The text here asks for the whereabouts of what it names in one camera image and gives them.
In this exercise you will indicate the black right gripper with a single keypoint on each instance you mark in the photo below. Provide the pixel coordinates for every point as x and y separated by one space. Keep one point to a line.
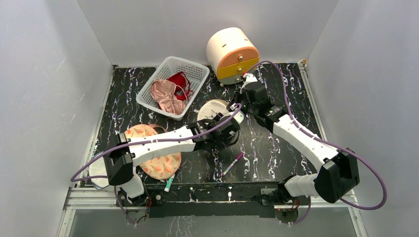
247 90

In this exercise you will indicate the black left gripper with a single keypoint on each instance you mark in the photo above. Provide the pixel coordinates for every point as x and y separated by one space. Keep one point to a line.
220 119

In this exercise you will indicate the white mesh laundry bag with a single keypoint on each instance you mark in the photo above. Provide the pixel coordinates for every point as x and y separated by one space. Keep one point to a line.
211 109

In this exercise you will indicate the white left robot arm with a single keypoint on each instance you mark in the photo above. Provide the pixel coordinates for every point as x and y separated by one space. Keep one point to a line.
121 160

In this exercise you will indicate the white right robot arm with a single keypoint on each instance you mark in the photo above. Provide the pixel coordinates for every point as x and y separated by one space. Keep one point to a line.
337 170

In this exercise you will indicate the red bra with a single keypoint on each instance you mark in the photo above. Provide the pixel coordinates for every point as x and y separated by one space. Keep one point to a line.
183 86

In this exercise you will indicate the peach floral bra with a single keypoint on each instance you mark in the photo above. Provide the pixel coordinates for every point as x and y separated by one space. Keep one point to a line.
160 168

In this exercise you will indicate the pink satin bra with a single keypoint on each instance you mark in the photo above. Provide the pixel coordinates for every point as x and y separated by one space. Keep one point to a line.
162 91

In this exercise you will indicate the white mesh bag lid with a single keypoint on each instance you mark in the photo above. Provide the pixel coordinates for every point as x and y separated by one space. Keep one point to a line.
98 168

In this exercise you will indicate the pink pen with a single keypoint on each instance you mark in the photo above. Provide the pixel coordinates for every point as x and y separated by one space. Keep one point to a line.
232 164

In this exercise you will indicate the round white drawer cabinet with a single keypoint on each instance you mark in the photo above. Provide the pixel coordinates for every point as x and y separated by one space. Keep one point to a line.
230 54

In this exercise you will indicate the white plastic basket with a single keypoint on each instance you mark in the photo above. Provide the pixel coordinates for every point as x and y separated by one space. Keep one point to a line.
195 72

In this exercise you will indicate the teal white marker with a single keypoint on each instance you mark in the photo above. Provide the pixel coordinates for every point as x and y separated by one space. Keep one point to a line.
169 183

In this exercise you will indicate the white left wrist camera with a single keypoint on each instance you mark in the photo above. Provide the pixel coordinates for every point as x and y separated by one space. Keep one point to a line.
239 117

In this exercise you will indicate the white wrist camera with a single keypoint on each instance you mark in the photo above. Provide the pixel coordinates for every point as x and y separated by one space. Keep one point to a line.
247 79
239 117

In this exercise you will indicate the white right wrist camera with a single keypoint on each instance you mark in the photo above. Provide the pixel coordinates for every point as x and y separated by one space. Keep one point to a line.
247 79

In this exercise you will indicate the black table front rail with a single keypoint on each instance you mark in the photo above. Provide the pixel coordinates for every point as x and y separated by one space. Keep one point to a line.
206 199

